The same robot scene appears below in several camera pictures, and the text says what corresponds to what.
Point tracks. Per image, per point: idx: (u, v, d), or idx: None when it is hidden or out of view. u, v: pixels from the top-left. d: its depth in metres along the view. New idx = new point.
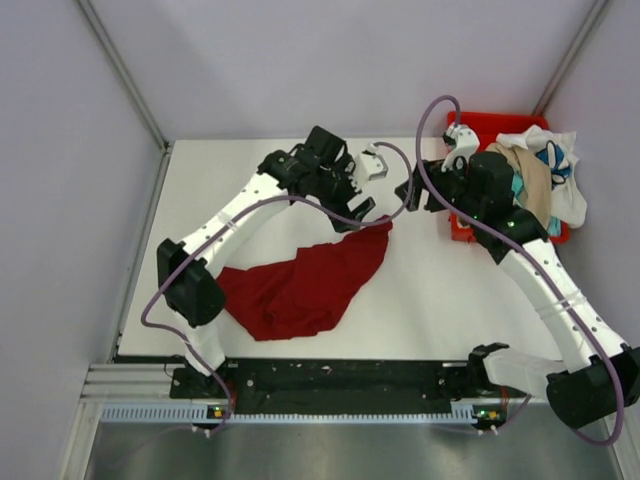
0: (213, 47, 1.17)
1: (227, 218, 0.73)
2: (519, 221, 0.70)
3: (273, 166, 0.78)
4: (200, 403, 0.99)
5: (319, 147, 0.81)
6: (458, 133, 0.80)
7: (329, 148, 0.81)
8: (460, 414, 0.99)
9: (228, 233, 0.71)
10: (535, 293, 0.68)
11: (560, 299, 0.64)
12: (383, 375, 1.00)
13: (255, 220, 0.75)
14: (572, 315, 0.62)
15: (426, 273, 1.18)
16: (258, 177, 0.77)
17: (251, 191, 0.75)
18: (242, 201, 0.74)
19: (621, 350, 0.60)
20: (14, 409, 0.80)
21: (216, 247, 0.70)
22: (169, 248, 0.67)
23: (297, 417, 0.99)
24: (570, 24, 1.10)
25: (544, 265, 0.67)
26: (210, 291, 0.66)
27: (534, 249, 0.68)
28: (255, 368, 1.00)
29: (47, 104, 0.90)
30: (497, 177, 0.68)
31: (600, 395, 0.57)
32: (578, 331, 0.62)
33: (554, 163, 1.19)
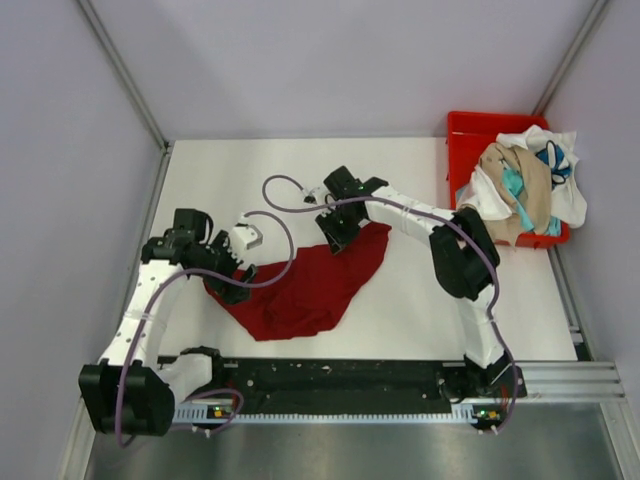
0: (213, 47, 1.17)
1: (139, 312, 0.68)
2: (368, 185, 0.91)
3: (155, 250, 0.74)
4: (200, 403, 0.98)
5: (188, 221, 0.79)
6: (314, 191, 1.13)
7: (199, 221, 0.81)
8: (460, 414, 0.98)
9: (148, 326, 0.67)
10: (391, 217, 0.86)
11: (401, 207, 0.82)
12: (383, 375, 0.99)
13: (165, 302, 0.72)
14: (411, 211, 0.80)
15: (425, 273, 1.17)
16: (148, 265, 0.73)
17: (148, 279, 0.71)
18: (145, 292, 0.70)
19: (452, 215, 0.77)
20: (12, 409, 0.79)
21: (143, 343, 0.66)
22: (92, 371, 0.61)
23: (297, 417, 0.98)
24: (570, 23, 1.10)
25: (391, 196, 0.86)
26: (158, 389, 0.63)
27: (379, 193, 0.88)
28: (254, 368, 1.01)
29: (46, 103, 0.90)
30: (335, 174, 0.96)
31: (453, 250, 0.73)
32: (422, 219, 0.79)
33: (554, 163, 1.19)
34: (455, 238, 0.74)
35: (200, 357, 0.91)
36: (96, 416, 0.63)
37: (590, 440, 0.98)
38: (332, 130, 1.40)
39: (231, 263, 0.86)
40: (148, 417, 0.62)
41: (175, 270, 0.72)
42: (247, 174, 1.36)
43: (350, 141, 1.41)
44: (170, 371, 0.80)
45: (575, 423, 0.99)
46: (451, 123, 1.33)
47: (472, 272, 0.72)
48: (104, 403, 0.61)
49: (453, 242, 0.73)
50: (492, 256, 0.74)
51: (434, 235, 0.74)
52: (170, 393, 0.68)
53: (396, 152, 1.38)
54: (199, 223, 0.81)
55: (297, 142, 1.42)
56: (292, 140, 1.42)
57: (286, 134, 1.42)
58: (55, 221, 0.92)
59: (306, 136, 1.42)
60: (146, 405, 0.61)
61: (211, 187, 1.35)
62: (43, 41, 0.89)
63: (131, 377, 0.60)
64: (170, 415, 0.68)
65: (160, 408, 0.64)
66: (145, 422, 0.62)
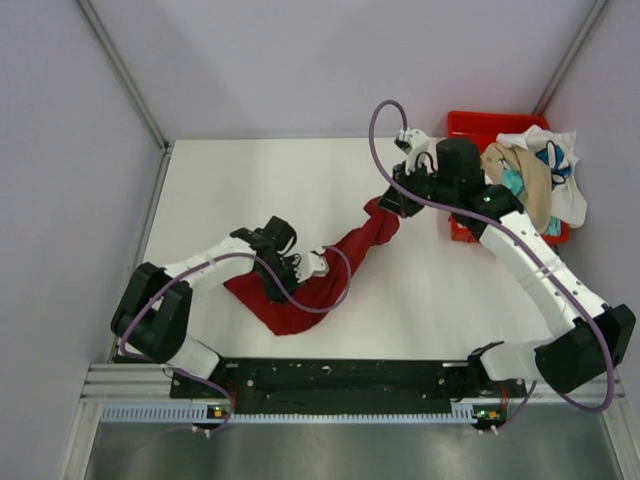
0: (212, 47, 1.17)
1: (208, 256, 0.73)
2: (495, 196, 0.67)
3: (244, 234, 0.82)
4: (200, 403, 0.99)
5: (277, 230, 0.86)
6: (409, 134, 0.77)
7: (285, 234, 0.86)
8: (460, 414, 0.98)
9: (209, 269, 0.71)
10: (515, 262, 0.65)
11: (540, 267, 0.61)
12: (384, 375, 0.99)
13: (230, 268, 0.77)
14: (552, 281, 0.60)
15: (423, 272, 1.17)
16: (232, 237, 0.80)
17: (226, 245, 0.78)
18: (221, 249, 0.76)
19: (602, 309, 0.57)
20: (12, 410, 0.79)
21: (198, 276, 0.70)
22: (150, 269, 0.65)
23: (297, 417, 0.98)
24: (570, 24, 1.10)
25: (522, 236, 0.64)
26: (183, 318, 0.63)
27: (513, 221, 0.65)
28: (255, 368, 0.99)
29: (47, 104, 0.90)
30: (463, 155, 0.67)
31: (586, 357, 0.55)
32: (560, 295, 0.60)
33: (554, 163, 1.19)
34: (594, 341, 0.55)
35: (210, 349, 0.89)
36: (122, 310, 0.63)
37: (589, 440, 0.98)
38: (331, 130, 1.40)
39: (290, 281, 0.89)
40: (156, 332, 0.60)
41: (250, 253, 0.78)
42: (247, 174, 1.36)
43: (349, 141, 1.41)
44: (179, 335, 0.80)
45: (574, 423, 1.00)
46: (451, 124, 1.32)
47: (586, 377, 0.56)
48: (137, 299, 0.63)
49: (592, 350, 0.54)
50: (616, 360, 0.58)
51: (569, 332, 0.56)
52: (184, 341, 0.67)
53: (397, 151, 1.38)
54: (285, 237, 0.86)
55: (296, 143, 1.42)
56: (291, 141, 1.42)
57: (285, 135, 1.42)
58: (55, 222, 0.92)
59: (305, 136, 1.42)
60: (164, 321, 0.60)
61: (211, 187, 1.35)
62: (43, 42, 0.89)
63: (172, 288, 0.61)
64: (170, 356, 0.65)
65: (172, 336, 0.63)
66: (152, 337, 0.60)
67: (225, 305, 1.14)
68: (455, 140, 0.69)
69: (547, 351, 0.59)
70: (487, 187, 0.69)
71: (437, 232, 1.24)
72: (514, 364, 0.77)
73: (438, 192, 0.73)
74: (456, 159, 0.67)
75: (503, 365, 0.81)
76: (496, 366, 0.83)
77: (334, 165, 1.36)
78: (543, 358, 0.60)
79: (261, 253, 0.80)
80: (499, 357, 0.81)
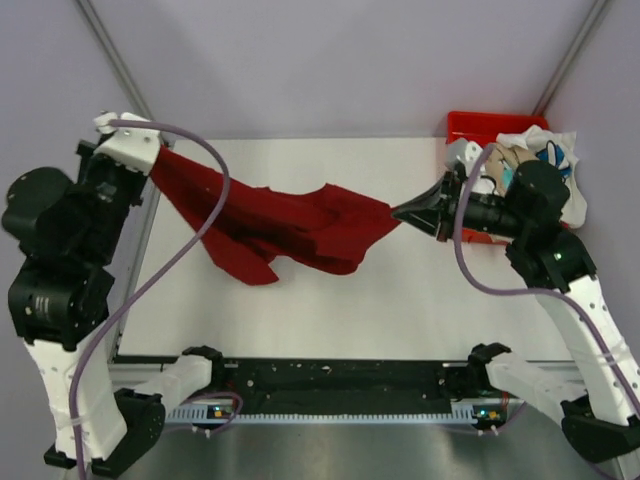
0: (212, 46, 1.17)
1: (68, 417, 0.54)
2: (565, 253, 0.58)
3: (29, 321, 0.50)
4: (200, 403, 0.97)
5: (41, 243, 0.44)
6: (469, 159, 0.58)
7: (52, 219, 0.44)
8: (460, 414, 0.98)
9: (88, 426, 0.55)
10: (573, 334, 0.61)
11: (605, 355, 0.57)
12: (383, 375, 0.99)
13: (93, 376, 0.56)
14: (616, 372, 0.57)
15: (425, 274, 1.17)
16: (38, 347, 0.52)
17: (51, 369, 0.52)
18: (59, 385, 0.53)
19: None
20: None
21: (90, 435, 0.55)
22: (55, 460, 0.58)
23: (297, 417, 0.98)
24: (570, 24, 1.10)
25: (590, 310, 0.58)
26: (130, 446, 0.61)
27: (577, 290, 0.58)
28: (255, 368, 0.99)
29: (46, 104, 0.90)
30: (551, 204, 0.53)
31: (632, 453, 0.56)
32: (618, 387, 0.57)
33: (555, 163, 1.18)
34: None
35: (199, 360, 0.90)
36: None
37: None
38: (331, 129, 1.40)
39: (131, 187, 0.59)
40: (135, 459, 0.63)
41: (79, 351, 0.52)
42: (248, 174, 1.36)
43: (349, 141, 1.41)
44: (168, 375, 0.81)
45: None
46: (451, 123, 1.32)
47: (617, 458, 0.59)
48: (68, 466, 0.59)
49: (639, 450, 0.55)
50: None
51: (621, 428, 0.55)
52: (156, 406, 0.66)
53: (396, 152, 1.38)
54: (45, 225, 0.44)
55: (296, 143, 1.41)
56: (291, 140, 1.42)
57: (285, 135, 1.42)
58: None
59: (304, 136, 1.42)
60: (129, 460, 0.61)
61: None
62: (43, 41, 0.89)
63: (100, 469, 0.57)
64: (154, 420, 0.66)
65: (144, 442, 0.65)
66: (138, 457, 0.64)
67: (225, 306, 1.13)
68: (543, 176, 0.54)
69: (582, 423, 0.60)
70: (560, 237, 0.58)
71: None
72: (527, 392, 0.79)
73: (499, 227, 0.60)
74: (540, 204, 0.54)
75: (512, 384, 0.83)
76: (500, 378, 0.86)
77: (334, 165, 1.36)
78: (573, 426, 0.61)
79: (81, 329, 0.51)
80: (507, 377, 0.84)
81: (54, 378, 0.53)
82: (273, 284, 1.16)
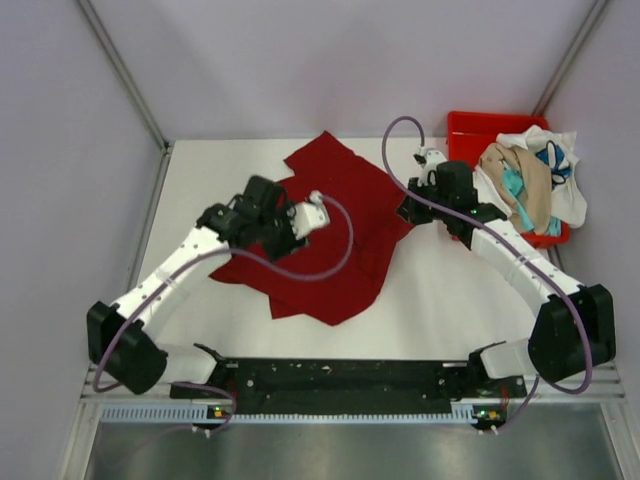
0: (213, 46, 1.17)
1: (165, 275, 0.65)
2: (483, 211, 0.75)
3: (212, 220, 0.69)
4: (200, 403, 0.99)
5: (258, 194, 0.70)
6: (428, 152, 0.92)
7: (268, 196, 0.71)
8: (460, 414, 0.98)
9: (167, 291, 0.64)
10: (499, 259, 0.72)
11: (517, 256, 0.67)
12: (384, 375, 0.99)
13: (195, 274, 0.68)
14: (528, 265, 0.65)
15: (423, 273, 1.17)
16: (198, 231, 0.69)
17: (191, 245, 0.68)
18: (182, 257, 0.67)
19: (577, 287, 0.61)
20: (13, 411, 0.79)
21: (154, 304, 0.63)
22: (100, 311, 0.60)
23: (297, 417, 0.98)
24: (570, 25, 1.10)
25: (505, 236, 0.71)
26: (147, 355, 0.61)
27: (495, 225, 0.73)
28: (255, 368, 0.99)
29: (47, 104, 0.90)
30: (458, 177, 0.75)
31: (565, 332, 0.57)
32: (536, 278, 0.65)
33: (554, 163, 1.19)
34: (571, 317, 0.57)
35: (207, 355, 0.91)
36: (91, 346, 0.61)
37: (589, 439, 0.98)
38: (333, 130, 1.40)
39: (285, 241, 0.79)
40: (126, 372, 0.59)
41: (221, 247, 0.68)
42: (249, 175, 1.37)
43: (350, 141, 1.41)
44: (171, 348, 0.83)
45: (575, 422, 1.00)
46: (451, 123, 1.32)
47: (570, 358, 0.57)
48: (100, 340, 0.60)
49: (569, 324, 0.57)
50: (604, 347, 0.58)
51: (546, 306, 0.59)
52: (164, 361, 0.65)
53: (397, 152, 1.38)
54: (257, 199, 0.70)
55: (296, 144, 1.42)
56: (292, 141, 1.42)
57: (286, 135, 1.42)
58: (55, 221, 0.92)
59: (306, 136, 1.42)
60: (130, 366, 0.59)
61: (211, 188, 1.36)
62: (44, 42, 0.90)
63: (127, 335, 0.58)
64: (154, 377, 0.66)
65: (141, 374, 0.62)
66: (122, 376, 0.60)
67: (225, 306, 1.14)
68: (454, 163, 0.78)
69: (534, 338, 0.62)
70: (478, 204, 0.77)
71: (437, 232, 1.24)
72: (511, 361, 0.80)
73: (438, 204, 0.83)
74: (450, 179, 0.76)
75: (501, 362, 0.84)
76: (495, 364, 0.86)
77: None
78: (531, 346, 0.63)
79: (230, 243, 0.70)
80: (497, 355, 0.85)
81: (185, 251, 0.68)
82: None
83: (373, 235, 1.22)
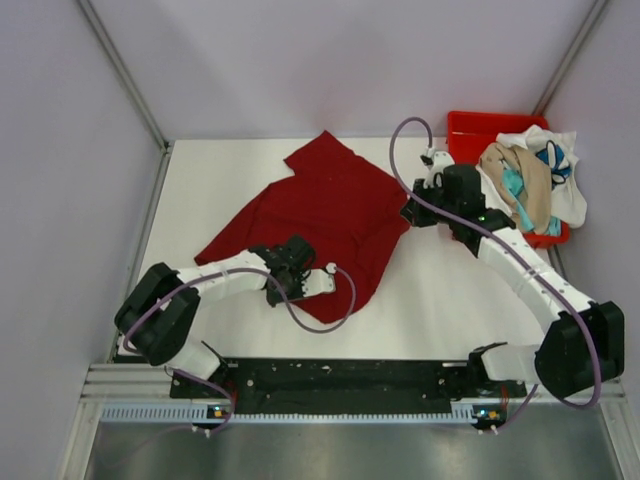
0: (213, 46, 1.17)
1: (222, 267, 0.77)
2: (491, 218, 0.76)
3: (261, 252, 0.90)
4: (200, 403, 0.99)
5: (296, 249, 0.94)
6: (434, 154, 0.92)
7: (302, 253, 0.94)
8: (460, 414, 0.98)
9: (220, 279, 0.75)
10: (508, 270, 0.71)
11: (526, 268, 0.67)
12: (384, 375, 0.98)
13: (239, 281, 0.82)
14: (538, 279, 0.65)
15: (425, 273, 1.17)
16: (249, 253, 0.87)
17: (242, 259, 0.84)
18: (234, 261, 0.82)
19: (589, 304, 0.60)
20: (13, 410, 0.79)
21: (208, 284, 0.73)
22: (161, 270, 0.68)
23: (297, 417, 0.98)
24: (570, 25, 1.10)
25: (513, 246, 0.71)
26: (184, 322, 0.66)
27: (503, 233, 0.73)
28: (255, 368, 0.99)
29: (46, 103, 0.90)
30: (465, 182, 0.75)
31: (575, 350, 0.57)
32: (546, 292, 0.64)
33: (554, 163, 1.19)
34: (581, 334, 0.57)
35: (213, 357, 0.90)
36: (128, 304, 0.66)
37: (589, 439, 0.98)
38: (333, 130, 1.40)
39: (296, 291, 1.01)
40: (157, 334, 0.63)
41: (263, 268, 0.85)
42: (249, 175, 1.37)
43: (349, 141, 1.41)
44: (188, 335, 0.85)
45: (575, 422, 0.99)
46: (451, 123, 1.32)
47: (579, 373, 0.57)
48: (144, 299, 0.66)
49: (579, 343, 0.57)
50: (613, 364, 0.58)
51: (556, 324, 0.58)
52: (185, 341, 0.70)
53: (397, 153, 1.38)
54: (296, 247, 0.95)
55: (296, 144, 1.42)
56: (292, 141, 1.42)
57: (286, 135, 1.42)
58: (55, 221, 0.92)
59: (306, 136, 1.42)
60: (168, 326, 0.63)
61: (211, 188, 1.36)
62: (43, 42, 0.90)
63: (180, 295, 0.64)
64: (165, 358, 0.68)
65: (172, 339, 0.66)
66: (152, 339, 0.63)
67: (225, 306, 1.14)
68: (459, 167, 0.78)
69: (543, 354, 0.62)
70: (486, 210, 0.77)
71: (437, 232, 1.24)
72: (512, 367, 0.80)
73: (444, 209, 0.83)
74: (458, 183, 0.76)
75: (504, 364, 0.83)
76: (496, 365, 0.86)
77: None
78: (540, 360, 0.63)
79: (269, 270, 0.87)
80: (500, 357, 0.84)
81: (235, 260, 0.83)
82: None
83: (372, 234, 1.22)
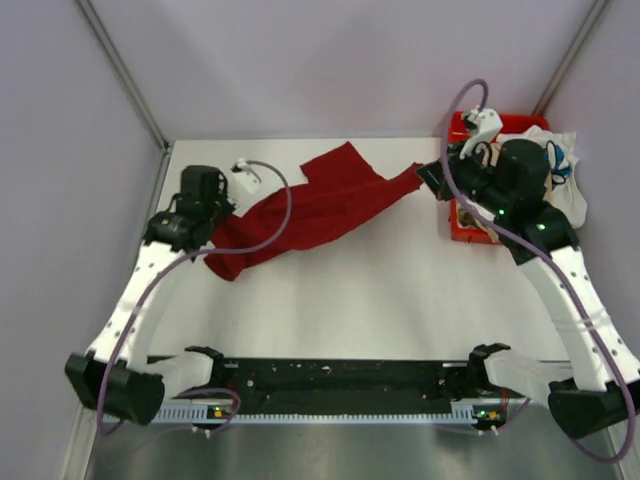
0: (212, 46, 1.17)
1: (130, 305, 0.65)
2: (550, 224, 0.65)
3: (158, 230, 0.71)
4: (200, 403, 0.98)
5: (196, 190, 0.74)
6: (477, 115, 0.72)
7: (207, 188, 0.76)
8: (460, 414, 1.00)
9: (138, 321, 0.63)
10: (557, 305, 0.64)
11: (584, 320, 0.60)
12: (384, 375, 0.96)
13: (161, 292, 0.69)
14: (594, 337, 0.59)
15: (426, 273, 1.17)
16: (149, 247, 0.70)
17: (146, 264, 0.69)
18: (143, 280, 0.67)
19: (636, 376, 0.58)
20: (12, 410, 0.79)
21: (131, 339, 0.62)
22: (78, 362, 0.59)
23: (298, 417, 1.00)
24: (570, 25, 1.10)
25: (571, 277, 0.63)
26: (142, 381, 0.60)
27: (562, 259, 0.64)
28: (254, 368, 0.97)
29: (46, 103, 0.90)
30: (531, 172, 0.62)
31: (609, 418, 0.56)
32: (597, 352, 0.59)
33: (555, 163, 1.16)
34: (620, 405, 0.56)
35: (202, 357, 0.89)
36: (87, 401, 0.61)
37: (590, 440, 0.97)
38: (333, 130, 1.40)
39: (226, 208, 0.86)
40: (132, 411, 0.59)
41: (177, 256, 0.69)
42: None
43: (349, 141, 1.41)
44: (166, 366, 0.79)
45: None
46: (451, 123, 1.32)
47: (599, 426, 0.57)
48: (91, 391, 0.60)
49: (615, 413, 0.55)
50: None
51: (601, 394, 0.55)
52: (160, 383, 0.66)
53: (397, 153, 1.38)
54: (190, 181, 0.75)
55: (296, 144, 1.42)
56: (292, 141, 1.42)
57: (286, 135, 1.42)
58: (55, 221, 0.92)
59: (306, 137, 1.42)
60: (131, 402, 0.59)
61: None
62: (44, 43, 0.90)
63: (114, 376, 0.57)
64: (157, 406, 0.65)
65: (146, 400, 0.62)
66: (133, 414, 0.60)
67: (225, 306, 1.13)
68: (522, 147, 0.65)
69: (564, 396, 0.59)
70: (542, 211, 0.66)
71: (437, 231, 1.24)
72: (518, 380, 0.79)
73: (486, 192, 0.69)
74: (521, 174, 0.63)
75: (506, 374, 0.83)
76: (497, 372, 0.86)
77: None
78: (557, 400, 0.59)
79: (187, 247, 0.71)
80: (504, 369, 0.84)
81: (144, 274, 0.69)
82: (274, 285, 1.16)
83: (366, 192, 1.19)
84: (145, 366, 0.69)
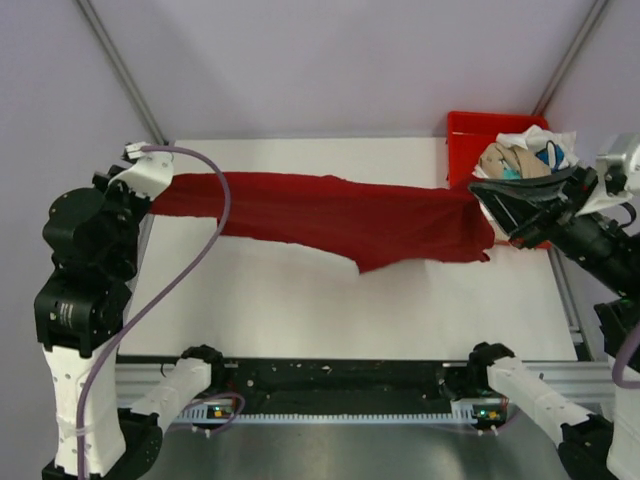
0: (212, 46, 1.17)
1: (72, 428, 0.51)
2: None
3: (52, 328, 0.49)
4: (199, 405, 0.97)
5: (75, 253, 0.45)
6: (627, 166, 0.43)
7: (84, 239, 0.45)
8: (460, 414, 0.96)
9: (90, 438, 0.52)
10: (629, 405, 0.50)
11: None
12: (383, 375, 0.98)
13: (101, 390, 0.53)
14: None
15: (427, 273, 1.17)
16: (54, 353, 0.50)
17: (66, 378, 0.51)
18: (69, 395, 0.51)
19: None
20: (12, 411, 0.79)
21: (91, 449, 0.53)
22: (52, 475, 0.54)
23: (296, 417, 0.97)
24: (571, 25, 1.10)
25: None
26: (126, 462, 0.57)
27: None
28: (255, 368, 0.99)
29: (46, 104, 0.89)
30: None
31: None
32: None
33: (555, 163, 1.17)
34: None
35: (199, 365, 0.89)
36: None
37: None
38: (333, 129, 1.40)
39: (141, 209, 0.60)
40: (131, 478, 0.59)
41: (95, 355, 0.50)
42: None
43: (349, 141, 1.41)
44: (162, 392, 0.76)
45: None
46: (451, 123, 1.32)
47: None
48: None
49: None
50: None
51: None
52: (152, 429, 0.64)
53: (396, 153, 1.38)
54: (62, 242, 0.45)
55: (295, 143, 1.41)
56: (291, 141, 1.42)
57: (286, 135, 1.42)
58: None
59: (305, 136, 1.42)
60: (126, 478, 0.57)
61: None
62: (44, 43, 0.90)
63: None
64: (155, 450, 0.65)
65: (141, 464, 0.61)
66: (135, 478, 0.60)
67: (225, 307, 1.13)
68: None
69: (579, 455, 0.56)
70: None
71: None
72: (524, 399, 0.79)
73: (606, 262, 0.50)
74: None
75: (512, 388, 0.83)
76: (500, 380, 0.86)
77: (334, 165, 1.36)
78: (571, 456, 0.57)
79: (98, 336, 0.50)
80: (507, 382, 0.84)
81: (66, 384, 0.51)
82: (273, 285, 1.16)
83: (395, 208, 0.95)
84: (127, 426, 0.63)
